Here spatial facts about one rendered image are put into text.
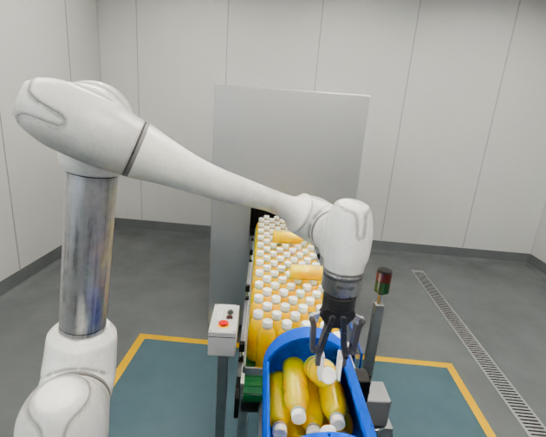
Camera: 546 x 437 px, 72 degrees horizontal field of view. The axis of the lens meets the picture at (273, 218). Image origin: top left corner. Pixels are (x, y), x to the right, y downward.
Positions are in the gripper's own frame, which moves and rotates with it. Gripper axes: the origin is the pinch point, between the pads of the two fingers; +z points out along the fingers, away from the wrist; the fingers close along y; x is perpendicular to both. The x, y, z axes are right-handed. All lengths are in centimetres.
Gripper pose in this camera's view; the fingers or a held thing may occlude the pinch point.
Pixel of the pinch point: (329, 365)
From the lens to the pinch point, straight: 100.4
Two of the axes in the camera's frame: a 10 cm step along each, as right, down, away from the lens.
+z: -0.8, 9.5, 2.9
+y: 10.0, 0.7, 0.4
